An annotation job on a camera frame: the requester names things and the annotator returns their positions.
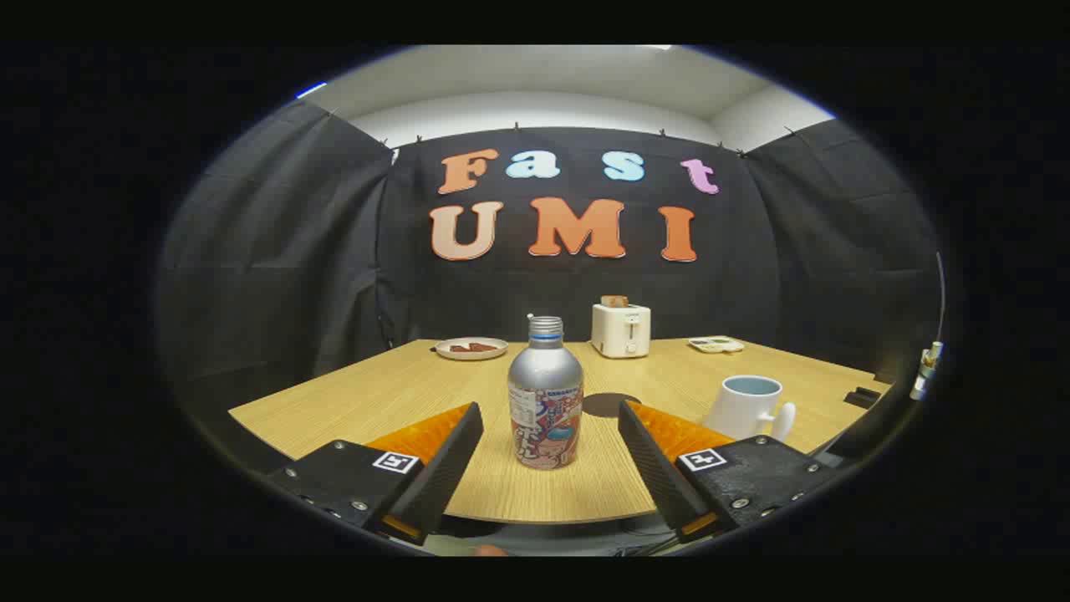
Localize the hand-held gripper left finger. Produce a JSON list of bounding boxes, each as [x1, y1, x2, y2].
[[266, 401, 485, 546]]

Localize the silver juice bottle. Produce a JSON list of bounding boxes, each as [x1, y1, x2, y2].
[[507, 315, 584, 471]]

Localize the white cup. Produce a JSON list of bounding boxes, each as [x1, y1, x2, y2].
[[702, 375, 797, 444]]

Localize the white clamp device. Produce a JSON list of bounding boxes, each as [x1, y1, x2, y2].
[[911, 341, 945, 400]]

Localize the dark round coaster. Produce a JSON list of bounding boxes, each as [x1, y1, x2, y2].
[[583, 392, 642, 418]]

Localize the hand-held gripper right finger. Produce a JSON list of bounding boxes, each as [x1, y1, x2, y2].
[[618, 399, 837, 544]]

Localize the white toaster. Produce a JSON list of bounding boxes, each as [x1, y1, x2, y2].
[[591, 303, 652, 360]]

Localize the wooden table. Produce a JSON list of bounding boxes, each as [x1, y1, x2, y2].
[[228, 337, 891, 525]]

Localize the round white plate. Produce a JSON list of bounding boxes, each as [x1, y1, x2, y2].
[[435, 337, 509, 361]]

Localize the black backdrop cloth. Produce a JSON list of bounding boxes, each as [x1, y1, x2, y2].
[[155, 100, 944, 473]]

